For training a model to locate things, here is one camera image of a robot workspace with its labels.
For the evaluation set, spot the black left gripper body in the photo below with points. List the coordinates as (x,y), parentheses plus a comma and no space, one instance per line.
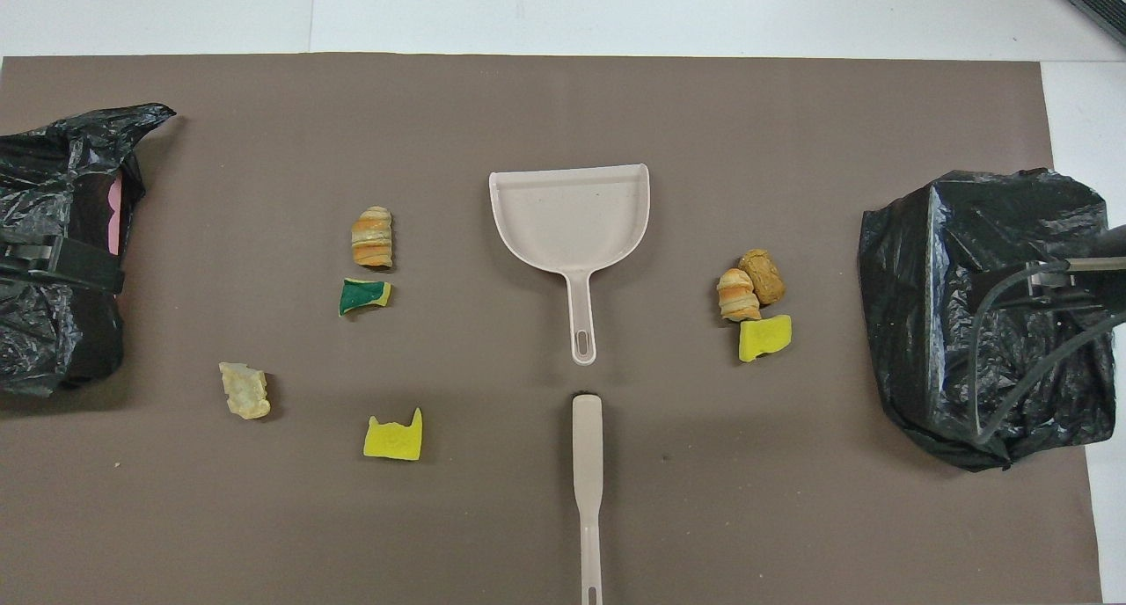
(22,260)

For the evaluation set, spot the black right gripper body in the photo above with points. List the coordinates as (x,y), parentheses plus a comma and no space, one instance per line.
(1114,241)

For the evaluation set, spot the striped bread loaf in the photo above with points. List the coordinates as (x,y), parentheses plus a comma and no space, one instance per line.
(244,392)

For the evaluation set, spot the large striped croissant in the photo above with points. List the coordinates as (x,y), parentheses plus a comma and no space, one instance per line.
(372,238)

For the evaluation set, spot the brown bread roll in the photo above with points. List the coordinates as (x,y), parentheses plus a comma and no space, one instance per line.
(764,275)

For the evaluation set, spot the plain yellow sponge piece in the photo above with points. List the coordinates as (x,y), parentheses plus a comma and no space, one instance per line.
(764,338)

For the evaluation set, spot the notched yellow green sponge piece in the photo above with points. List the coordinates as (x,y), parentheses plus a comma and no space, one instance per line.
(393,442)

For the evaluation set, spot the small striped croissant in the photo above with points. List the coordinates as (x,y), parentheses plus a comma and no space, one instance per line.
(737,297)

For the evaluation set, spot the beige plastic dustpan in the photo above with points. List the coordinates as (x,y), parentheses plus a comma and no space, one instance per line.
(570,218)

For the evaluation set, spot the beige hand brush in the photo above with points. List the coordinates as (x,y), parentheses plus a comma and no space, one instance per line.
(588,447)

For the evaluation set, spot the pink bin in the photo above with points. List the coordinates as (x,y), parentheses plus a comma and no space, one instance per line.
(115,222)

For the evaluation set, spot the black plastic trash bag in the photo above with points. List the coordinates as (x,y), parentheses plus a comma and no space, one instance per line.
(53,174)
(932,262)

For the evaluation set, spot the brown paper table mat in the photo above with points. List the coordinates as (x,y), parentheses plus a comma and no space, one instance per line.
(528,104)

